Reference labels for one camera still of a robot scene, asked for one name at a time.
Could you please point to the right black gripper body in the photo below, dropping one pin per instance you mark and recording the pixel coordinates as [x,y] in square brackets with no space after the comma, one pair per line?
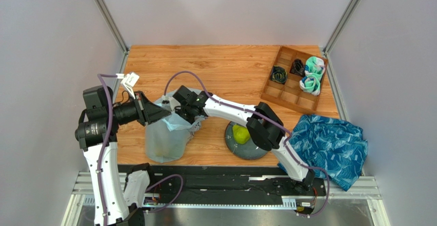
[184,113]

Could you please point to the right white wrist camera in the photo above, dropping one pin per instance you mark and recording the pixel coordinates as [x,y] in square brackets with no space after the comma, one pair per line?
[166,99]

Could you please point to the teal white rolled sock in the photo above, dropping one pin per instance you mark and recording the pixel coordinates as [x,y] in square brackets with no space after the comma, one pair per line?
[315,67]

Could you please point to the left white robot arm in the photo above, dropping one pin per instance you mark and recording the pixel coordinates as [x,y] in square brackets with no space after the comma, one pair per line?
[96,134]

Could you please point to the black rolled sock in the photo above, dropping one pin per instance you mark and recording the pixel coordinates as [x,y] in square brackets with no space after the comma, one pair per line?
[298,68]

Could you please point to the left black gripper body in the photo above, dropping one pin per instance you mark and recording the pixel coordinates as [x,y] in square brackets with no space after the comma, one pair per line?
[140,108]

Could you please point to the dark rolled sock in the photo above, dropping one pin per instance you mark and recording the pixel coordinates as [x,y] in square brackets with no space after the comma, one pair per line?
[278,75]

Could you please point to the green fake pear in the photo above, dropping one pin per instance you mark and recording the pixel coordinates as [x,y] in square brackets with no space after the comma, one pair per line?
[240,134]

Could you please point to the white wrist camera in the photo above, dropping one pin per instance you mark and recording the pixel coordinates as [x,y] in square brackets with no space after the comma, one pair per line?
[166,99]
[128,81]

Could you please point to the blue patterned cloth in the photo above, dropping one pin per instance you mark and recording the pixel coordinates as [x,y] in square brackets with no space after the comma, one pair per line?
[335,145]

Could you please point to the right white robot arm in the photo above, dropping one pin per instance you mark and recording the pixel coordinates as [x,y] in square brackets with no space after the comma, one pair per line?
[265,128]

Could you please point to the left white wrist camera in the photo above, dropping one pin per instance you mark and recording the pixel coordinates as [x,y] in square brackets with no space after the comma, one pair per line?
[128,81]

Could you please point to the light blue plastic bag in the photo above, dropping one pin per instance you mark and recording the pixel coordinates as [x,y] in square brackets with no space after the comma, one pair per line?
[166,139]

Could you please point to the dark blue ceramic plate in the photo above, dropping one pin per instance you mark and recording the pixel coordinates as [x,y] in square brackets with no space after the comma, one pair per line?
[247,151]

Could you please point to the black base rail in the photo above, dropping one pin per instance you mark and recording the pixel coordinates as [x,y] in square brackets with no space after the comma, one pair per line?
[229,186]

